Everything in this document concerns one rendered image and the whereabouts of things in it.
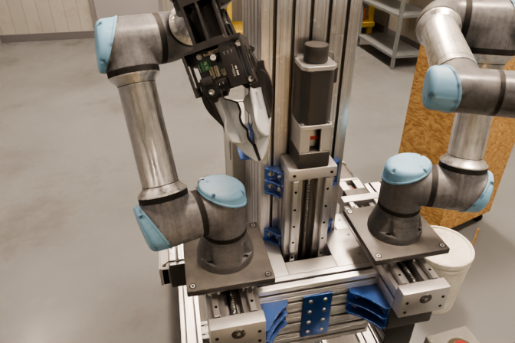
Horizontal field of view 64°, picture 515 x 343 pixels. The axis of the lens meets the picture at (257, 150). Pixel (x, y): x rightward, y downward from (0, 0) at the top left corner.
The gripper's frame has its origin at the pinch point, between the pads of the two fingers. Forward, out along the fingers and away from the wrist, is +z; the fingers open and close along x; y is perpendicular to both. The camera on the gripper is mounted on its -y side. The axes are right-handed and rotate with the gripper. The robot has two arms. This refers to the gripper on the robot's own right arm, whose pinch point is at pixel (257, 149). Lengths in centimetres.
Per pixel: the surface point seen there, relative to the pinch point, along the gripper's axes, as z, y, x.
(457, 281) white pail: 112, -146, 48
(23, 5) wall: -250, -568, -376
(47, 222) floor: 31, -195, -188
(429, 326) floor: 134, -147, 29
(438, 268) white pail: 101, -142, 41
